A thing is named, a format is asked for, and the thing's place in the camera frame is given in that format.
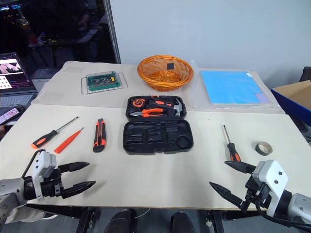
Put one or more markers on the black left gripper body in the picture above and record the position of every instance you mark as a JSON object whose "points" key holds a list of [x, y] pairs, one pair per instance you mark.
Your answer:
{"points": [[52, 188]]}

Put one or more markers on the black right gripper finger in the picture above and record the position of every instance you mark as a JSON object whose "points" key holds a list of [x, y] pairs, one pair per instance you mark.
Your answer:
{"points": [[240, 166], [226, 193]]}

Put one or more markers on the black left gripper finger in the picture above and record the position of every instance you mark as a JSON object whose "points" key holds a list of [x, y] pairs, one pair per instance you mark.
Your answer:
{"points": [[77, 188], [73, 166]]}

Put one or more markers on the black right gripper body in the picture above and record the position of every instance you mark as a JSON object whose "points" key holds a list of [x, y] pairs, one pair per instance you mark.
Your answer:
{"points": [[255, 191]]}

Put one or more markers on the short black orange screwdriver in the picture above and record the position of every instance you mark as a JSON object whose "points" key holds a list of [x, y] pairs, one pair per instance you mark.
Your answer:
{"points": [[232, 148]]}

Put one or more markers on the grey tape roll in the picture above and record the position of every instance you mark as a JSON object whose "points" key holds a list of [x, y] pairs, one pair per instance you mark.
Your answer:
{"points": [[257, 149]]}

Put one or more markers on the orange test pen screwdriver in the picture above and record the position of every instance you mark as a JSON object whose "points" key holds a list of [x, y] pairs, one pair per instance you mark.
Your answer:
{"points": [[68, 140]]}

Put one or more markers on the long black orange screwdriver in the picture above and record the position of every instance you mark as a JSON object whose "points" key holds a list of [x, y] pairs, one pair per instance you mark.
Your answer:
{"points": [[46, 138]]}

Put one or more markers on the orange black utility knife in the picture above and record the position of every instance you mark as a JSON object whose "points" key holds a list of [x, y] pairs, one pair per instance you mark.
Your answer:
{"points": [[100, 136]]}

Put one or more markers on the black hard case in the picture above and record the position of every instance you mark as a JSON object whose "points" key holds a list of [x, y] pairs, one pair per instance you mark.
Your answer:
{"points": [[158, 140]]}

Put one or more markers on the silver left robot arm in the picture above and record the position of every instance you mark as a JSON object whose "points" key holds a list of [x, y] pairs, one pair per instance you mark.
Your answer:
{"points": [[9, 188]]}

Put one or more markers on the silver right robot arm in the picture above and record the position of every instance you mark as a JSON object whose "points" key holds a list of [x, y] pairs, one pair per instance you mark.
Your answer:
{"points": [[301, 201]]}

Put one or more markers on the dark rounded shape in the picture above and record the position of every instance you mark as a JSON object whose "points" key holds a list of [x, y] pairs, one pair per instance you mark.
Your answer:
{"points": [[121, 222], [182, 223]]}

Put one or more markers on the blue cardboard box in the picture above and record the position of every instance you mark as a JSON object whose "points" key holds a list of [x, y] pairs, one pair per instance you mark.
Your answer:
{"points": [[289, 102]]}

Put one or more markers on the blue sheet pack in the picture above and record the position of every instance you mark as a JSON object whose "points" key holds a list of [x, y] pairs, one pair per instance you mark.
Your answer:
{"points": [[230, 86]]}

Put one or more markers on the clear plastic bag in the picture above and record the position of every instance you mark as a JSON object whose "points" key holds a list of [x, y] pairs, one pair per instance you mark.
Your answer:
{"points": [[196, 97]]}

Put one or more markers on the smartphone with lit screen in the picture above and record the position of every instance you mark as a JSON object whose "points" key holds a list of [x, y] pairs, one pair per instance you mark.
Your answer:
{"points": [[9, 114]]}

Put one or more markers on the beige paper sheet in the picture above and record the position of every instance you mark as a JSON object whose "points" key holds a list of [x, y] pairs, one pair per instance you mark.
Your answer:
{"points": [[63, 82]]}

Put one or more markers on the green bit set case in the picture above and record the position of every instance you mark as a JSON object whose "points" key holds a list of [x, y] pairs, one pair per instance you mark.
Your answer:
{"points": [[103, 81]]}

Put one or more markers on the black orange tape measure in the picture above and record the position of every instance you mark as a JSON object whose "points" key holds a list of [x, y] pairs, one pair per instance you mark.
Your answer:
{"points": [[137, 102]]}

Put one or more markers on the black orange claw hammer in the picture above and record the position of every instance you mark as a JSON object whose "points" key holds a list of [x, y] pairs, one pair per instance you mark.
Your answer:
{"points": [[167, 106]]}

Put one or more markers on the open laptop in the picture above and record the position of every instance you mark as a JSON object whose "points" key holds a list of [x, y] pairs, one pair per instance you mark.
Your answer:
{"points": [[14, 82]]}

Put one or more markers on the black chair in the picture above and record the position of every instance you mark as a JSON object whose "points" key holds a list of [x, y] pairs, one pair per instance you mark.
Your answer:
{"points": [[306, 74]]}

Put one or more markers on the orange wicker basket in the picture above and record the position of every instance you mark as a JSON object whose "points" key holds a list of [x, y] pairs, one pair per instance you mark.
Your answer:
{"points": [[148, 75]]}

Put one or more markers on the small black square chip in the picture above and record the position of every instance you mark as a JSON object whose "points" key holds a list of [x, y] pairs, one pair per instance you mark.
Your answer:
{"points": [[170, 66]]}

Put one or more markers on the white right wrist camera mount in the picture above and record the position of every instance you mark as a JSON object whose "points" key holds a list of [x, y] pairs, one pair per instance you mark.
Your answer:
{"points": [[273, 173]]}

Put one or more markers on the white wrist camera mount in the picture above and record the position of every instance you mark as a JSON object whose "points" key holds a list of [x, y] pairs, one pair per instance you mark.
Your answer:
{"points": [[43, 161], [273, 173]]}

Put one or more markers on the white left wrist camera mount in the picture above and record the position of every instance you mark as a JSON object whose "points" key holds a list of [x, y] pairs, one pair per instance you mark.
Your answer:
{"points": [[43, 161]]}

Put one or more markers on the grey metal window post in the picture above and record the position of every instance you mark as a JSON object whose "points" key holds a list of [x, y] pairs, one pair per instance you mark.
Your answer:
{"points": [[114, 31]]}

